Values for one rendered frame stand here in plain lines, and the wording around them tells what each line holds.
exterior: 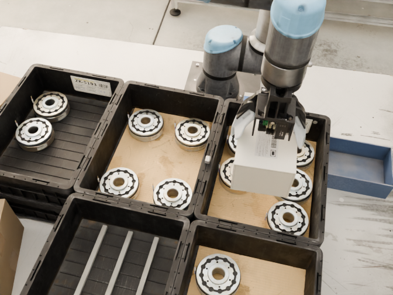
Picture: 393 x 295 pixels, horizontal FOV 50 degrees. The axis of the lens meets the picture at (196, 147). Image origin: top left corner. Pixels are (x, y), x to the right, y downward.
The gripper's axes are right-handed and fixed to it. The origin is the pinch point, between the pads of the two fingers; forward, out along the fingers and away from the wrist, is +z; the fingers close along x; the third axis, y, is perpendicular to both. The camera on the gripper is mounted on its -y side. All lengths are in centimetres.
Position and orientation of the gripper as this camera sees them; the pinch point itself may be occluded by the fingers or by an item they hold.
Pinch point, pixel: (266, 137)
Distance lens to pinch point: 90.6
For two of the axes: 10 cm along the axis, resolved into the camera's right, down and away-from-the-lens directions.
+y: -1.8, 7.8, -6.0
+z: -0.1, 6.1, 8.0
